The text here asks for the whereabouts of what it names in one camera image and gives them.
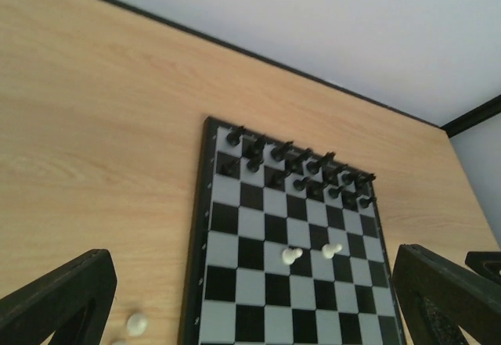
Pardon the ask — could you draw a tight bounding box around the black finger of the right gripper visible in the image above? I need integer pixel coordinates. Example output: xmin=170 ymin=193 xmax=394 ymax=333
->
xmin=465 ymin=251 xmax=501 ymax=279

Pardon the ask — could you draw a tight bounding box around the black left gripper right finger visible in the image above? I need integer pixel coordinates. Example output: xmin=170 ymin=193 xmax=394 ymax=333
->
xmin=392 ymin=244 xmax=500 ymax=344

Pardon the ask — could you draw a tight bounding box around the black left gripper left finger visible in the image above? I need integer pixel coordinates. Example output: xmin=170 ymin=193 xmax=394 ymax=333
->
xmin=1 ymin=249 xmax=117 ymax=344

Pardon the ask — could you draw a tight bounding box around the white chess piece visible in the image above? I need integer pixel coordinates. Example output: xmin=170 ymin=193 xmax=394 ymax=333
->
xmin=126 ymin=312 xmax=149 ymax=337

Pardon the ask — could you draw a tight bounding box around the white pawn on board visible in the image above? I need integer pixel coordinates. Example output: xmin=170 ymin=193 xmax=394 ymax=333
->
xmin=281 ymin=248 xmax=303 ymax=265
xmin=321 ymin=243 xmax=343 ymax=259

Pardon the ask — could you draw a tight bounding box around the black and white chessboard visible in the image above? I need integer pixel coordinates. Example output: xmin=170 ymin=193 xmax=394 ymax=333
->
xmin=178 ymin=117 xmax=405 ymax=344

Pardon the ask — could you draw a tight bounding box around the black pawn column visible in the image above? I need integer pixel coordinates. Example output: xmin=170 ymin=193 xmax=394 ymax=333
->
xmin=247 ymin=156 xmax=264 ymax=174
xmin=269 ymin=170 xmax=290 ymax=188
xmin=220 ymin=159 xmax=240 ymax=179

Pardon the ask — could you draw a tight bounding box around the black pawn left column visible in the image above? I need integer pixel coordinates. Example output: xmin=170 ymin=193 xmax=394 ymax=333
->
xmin=220 ymin=159 xmax=240 ymax=179

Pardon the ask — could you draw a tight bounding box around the black bishop piece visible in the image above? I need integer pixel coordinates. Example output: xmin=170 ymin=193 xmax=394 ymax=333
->
xmin=270 ymin=141 xmax=294 ymax=162

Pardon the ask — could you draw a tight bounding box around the black rook corner piece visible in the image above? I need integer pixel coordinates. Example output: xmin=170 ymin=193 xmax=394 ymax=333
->
xmin=226 ymin=126 xmax=246 ymax=147

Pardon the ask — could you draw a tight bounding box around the black knight piece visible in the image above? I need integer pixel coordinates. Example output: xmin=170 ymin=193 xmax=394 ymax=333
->
xmin=246 ymin=135 xmax=266 ymax=159

